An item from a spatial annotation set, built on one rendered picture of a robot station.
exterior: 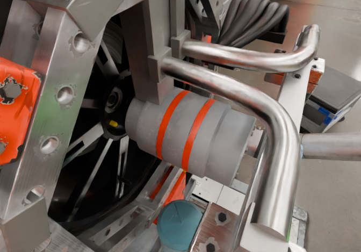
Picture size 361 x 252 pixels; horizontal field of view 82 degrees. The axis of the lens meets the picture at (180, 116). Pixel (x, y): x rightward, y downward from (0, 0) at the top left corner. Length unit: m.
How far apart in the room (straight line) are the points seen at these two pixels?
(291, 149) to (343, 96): 1.39
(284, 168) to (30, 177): 0.20
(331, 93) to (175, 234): 1.33
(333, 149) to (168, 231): 0.55
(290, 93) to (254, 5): 0.15
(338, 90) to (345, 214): 0.71
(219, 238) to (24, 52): 0.23
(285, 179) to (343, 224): 1.29
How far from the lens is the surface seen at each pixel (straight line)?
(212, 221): 0.21
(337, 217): 1.46
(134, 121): 0.38
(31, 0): 0.21
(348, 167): 1.69
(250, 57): 0.30
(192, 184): 1.12
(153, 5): 0.25
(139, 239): 0.97
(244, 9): 0.38
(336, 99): 1.53
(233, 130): 0.33
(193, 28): 0.60
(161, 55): 0.27
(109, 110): 0.48
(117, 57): 0.54
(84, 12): 0.19
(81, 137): 0.39
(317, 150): 0.79
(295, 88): 0.32
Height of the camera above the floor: 1.15
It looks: 46 degrees down
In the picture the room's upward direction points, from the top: straight up
